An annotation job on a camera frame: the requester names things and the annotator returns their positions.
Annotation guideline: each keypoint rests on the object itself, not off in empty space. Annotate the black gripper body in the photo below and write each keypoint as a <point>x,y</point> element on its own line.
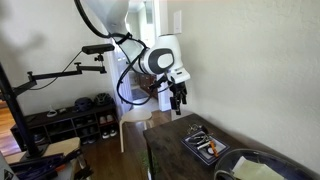
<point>178,88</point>

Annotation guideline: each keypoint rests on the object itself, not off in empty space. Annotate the keys with orange tag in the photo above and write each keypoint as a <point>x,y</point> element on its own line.
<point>214,149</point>

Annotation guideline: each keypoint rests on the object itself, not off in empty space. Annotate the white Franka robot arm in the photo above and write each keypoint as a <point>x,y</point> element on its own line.
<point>160,60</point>

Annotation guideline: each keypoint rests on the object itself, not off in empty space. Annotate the navy rectangular tray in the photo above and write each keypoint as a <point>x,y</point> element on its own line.
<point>222,146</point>

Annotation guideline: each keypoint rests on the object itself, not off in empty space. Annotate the dark wooden dresser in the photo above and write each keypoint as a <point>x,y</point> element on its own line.
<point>145,83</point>

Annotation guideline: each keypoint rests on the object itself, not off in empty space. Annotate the grey hallway rug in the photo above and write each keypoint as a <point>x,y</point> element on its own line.
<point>139,94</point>

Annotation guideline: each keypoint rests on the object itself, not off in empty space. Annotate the small black object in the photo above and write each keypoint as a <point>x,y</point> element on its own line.
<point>203,130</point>

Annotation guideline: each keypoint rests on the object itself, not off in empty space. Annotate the light wooden round stool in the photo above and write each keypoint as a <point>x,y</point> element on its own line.
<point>136,115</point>

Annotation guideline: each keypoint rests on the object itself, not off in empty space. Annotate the white cylinder stick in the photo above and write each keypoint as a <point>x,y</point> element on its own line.
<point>202,145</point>

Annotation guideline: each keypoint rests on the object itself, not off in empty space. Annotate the white panel door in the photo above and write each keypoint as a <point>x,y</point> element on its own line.
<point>126,91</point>

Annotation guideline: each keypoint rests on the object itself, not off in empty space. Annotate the dark wooden side table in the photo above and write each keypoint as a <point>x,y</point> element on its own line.
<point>166,160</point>

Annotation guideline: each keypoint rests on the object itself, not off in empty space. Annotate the round black white disc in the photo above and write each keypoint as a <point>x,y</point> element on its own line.
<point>209,151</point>

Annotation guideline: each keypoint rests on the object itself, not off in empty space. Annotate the pink white shoe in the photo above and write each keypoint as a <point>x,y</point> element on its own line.
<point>110,118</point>
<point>102,120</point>

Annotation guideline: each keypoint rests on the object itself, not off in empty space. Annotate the black bike helmet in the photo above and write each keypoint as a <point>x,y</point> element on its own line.
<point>102,99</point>

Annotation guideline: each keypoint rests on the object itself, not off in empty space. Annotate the dark blue bike helmet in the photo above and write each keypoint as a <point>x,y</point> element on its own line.
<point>83,104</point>

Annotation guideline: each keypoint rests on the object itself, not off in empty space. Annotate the dark wooden shoe shelf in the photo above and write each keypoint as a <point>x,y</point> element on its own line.
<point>66,116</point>

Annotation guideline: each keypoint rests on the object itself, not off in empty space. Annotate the small grey object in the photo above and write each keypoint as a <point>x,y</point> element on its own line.
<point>62,110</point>

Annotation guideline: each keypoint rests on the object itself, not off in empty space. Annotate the light wooden board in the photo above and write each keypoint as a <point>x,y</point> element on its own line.
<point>63,146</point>

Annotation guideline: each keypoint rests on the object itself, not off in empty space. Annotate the small white object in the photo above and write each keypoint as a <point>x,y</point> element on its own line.
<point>51,114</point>

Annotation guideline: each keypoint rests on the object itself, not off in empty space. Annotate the black stand pole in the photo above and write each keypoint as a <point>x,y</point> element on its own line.
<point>16,110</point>

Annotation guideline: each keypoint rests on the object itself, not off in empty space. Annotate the white light switch plate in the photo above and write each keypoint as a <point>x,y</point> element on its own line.
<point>177,21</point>

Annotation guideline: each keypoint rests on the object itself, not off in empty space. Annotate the black stereo camera bar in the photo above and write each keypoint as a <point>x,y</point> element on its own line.
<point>98,49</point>

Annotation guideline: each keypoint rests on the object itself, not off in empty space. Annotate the black articulated camera mount arm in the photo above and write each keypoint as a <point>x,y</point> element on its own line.
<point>56,74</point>

